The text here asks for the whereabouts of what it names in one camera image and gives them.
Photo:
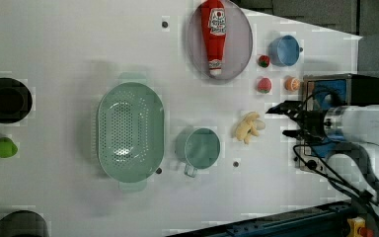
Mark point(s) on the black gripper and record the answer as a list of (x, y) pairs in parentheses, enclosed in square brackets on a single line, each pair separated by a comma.
[(311, 123)]

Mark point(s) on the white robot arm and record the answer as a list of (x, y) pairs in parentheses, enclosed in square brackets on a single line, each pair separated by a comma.
[(352, 163)]

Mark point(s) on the black toaster oven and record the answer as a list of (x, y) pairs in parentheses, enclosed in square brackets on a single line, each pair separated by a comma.
[(321, 93)]

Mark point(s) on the orange fruit toy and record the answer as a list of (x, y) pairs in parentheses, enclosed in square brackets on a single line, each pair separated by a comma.
[(292, 84)]

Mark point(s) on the large red strawberry toy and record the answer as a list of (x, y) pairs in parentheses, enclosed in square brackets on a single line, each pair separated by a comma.
[(264, 85)]

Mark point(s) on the small red strawberry toy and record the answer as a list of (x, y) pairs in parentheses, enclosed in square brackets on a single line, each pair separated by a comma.
[(264, 61)]

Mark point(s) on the blue cup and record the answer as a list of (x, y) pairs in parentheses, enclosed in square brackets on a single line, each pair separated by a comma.
[(284, 51)]

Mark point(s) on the round grey plate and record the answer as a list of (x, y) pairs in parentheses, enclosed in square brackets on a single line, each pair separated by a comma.
[(238, 45)]

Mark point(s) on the green measuring cup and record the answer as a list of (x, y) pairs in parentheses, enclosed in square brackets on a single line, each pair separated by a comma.
[(198, 149)]

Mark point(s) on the yellow emergency stop button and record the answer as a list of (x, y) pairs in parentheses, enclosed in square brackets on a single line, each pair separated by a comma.
[(358, 228)]

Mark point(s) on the red ketchup bottle toy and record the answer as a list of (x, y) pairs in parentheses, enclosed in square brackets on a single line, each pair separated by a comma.
[(214, 30)]

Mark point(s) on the green oval colander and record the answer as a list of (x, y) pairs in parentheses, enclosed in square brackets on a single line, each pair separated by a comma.
[(130, 123)]

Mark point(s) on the black round object upper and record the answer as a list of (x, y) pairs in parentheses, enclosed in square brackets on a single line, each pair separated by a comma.
[(16, 100)]

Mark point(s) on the black round object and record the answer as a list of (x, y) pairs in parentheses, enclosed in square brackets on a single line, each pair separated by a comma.
[(23, 223), (16, 100)]

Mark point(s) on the black round object lower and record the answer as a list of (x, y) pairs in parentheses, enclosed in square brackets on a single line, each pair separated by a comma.
[(23, 223)]

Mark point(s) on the green lime toy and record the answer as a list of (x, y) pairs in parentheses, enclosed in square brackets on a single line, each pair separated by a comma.
[(7, 148)]

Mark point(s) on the blue metal frame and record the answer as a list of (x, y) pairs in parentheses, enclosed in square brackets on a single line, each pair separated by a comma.
[(326, 220)]

